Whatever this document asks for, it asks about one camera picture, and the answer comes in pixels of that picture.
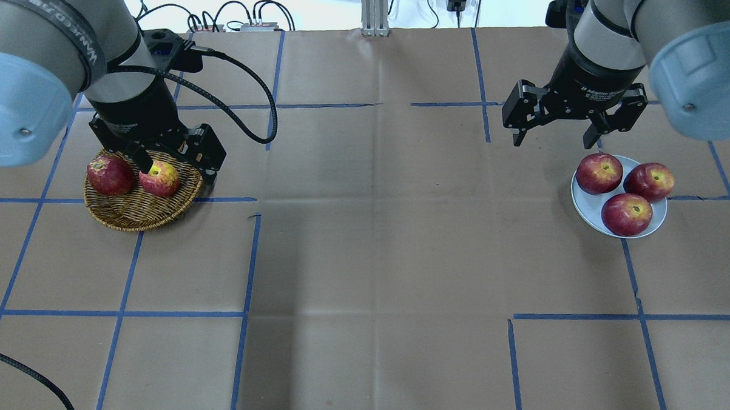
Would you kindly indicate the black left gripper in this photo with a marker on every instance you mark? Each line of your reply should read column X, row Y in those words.
column 138, row 113

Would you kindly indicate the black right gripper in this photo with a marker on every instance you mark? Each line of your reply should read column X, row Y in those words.
column 595, row 79

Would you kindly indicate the yellow-red striped apple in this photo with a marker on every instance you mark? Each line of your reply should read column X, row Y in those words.
column 162, row 179

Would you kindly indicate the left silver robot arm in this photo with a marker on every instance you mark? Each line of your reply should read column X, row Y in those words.
column 53, row 50

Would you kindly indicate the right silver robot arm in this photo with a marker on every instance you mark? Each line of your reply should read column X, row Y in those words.
column 683, row 44

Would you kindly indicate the dark red apple in basket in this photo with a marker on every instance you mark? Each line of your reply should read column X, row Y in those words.
column 111, row 175

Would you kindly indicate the round wicker basket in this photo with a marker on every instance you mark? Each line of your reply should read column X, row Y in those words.
column 138, row 210

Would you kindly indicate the red apple on plate rear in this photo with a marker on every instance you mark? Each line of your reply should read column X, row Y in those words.
column 599, row 173

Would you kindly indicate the red apple on plate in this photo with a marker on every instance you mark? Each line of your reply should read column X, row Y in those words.
column 599, row 173
column 652, row 181
column 626, row 214

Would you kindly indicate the light blue plate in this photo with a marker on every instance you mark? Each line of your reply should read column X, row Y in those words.
column 590, row 206

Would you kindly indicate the red apple on plate front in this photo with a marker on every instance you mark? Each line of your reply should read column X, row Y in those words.
column 626, row 214

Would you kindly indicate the red apple on plate outer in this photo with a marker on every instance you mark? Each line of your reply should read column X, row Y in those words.
column 652, row 181

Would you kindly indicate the black power adapter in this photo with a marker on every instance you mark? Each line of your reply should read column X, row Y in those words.
column 456, row 5

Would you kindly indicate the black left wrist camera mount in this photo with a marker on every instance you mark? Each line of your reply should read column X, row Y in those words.
column 172, row 52

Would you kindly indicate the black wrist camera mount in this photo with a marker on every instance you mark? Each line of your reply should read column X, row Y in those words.
column 172, row 52
column 557, row 14

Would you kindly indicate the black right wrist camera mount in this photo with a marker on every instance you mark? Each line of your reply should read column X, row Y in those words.
column 557, row 14

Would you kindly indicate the aluminium profile post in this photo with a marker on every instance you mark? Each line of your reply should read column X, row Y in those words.
column 374, row 18

